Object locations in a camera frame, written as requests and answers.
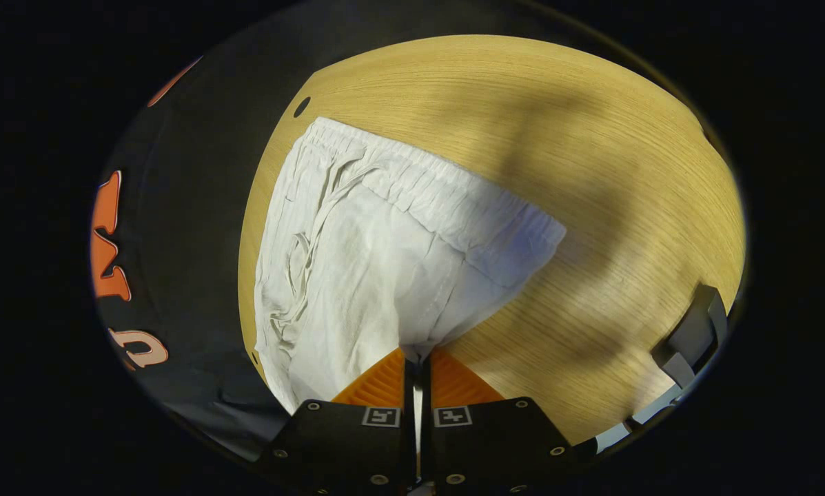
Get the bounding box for white jeans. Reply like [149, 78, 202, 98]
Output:
[254, 116, 568, 414]

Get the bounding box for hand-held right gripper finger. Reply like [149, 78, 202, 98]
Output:
[255, 347, 421, 495]
[422, 347, 582, 495]

